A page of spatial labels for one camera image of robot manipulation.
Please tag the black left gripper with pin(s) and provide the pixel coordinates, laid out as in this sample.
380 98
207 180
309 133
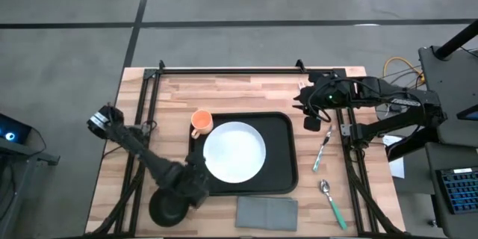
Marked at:
186 179

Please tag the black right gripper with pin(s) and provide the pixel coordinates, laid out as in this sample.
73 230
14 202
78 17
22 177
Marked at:
328 93

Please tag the black round bowl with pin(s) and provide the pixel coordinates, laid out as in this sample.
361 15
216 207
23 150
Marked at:
166 209

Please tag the white round plate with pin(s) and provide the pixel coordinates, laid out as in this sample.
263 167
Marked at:
235 153

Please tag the grey napkin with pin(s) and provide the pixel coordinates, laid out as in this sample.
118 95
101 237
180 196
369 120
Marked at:
267 213

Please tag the orange plastic mug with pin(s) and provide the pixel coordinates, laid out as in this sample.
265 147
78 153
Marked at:
201 120

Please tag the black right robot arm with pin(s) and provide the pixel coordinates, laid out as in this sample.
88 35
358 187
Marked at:
403 101

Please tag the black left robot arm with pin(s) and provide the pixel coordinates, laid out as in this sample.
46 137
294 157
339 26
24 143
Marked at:
142 149

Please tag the black plastic tray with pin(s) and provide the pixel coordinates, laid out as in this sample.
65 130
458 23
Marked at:
280 149

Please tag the white paper sheet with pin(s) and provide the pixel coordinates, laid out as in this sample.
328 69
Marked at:
397 166

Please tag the black diagonal desk bar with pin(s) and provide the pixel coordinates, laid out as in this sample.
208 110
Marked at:
411 149

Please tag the dark grey side desk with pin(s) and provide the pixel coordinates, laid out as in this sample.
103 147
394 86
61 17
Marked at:
455 82

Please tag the black round pole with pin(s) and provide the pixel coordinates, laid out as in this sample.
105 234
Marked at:
459 39

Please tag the grey metal stand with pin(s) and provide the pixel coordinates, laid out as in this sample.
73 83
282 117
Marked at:
22 179

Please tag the backlit computer keyboard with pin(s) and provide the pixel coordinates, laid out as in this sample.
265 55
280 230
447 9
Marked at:
463 190

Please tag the dark grey keyboard desk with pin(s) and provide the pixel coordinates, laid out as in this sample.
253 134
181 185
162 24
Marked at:
440 224

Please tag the black box with blue light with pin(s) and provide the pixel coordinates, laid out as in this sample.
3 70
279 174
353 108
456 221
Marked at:
15 128

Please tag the black metal table frame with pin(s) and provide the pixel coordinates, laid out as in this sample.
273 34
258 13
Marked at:
242 71

